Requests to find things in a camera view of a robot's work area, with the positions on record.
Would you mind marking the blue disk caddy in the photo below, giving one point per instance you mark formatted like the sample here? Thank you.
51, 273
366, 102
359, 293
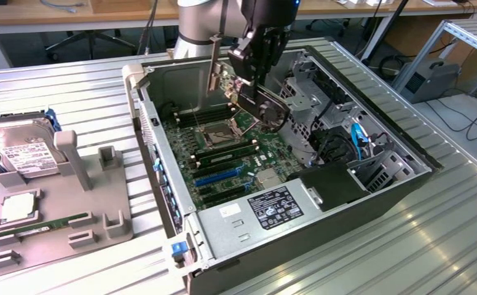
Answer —
54, 121

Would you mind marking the silver socket cover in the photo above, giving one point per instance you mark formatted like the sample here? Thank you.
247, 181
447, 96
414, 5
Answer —
243, 124

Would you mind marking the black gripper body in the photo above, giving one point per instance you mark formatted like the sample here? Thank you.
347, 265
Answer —
270, 12

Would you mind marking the grey power supply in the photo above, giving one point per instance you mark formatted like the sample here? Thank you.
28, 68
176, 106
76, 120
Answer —
231, 233

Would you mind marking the black plastic shroud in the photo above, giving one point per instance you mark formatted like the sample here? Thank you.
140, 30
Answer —
332, 184

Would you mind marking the black expansion slot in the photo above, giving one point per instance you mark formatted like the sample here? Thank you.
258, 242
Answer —
224, 194
216, 170

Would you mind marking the CPU socket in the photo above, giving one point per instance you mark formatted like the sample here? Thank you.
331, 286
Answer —
218, 135

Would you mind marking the green RAM stick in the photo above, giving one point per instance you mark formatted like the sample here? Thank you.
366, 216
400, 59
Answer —
38, 227
226, 156

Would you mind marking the silver perforated disk bay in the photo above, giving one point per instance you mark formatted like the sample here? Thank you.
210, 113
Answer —
380, 176

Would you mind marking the wooden desk white frame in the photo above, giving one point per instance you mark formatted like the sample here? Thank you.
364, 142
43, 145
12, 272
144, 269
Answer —
18, 17
336, 10

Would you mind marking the black office chair base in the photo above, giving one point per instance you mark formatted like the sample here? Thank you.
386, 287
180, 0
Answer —
92, 38

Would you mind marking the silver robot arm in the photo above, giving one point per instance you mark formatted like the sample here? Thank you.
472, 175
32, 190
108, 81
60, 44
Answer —
198, 27

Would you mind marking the black open PC case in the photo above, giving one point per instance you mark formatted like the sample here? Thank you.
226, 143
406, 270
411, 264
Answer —
346, 233

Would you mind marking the silver chipset heatsink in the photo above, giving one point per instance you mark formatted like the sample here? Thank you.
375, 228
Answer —
271, 179

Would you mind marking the blue case latch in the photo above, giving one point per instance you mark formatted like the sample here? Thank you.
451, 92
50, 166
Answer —
179, 249

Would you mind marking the green graphics card black cooler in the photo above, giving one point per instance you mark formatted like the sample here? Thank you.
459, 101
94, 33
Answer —
271, 113

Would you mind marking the aluminium frame table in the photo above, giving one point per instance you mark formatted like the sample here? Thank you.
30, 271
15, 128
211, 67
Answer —
472, 33

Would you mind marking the blue expansion slot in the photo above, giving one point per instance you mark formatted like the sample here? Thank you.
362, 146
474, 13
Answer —
218, 178

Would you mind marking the silver drive cage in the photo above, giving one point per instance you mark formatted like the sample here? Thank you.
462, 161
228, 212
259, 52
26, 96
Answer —
304, 103

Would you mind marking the thin metal locking lever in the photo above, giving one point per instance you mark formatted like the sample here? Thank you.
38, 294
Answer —
198, 120

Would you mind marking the green motherboard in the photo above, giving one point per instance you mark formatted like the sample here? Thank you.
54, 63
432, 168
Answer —
271, 152

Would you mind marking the silver CPU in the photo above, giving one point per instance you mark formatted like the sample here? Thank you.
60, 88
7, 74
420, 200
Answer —
18, 207

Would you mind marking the grey parts rack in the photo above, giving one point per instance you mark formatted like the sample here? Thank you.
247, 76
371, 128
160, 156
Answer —
58, 209

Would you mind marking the silver hard disk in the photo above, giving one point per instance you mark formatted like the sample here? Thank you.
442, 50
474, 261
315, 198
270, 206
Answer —
26, 153

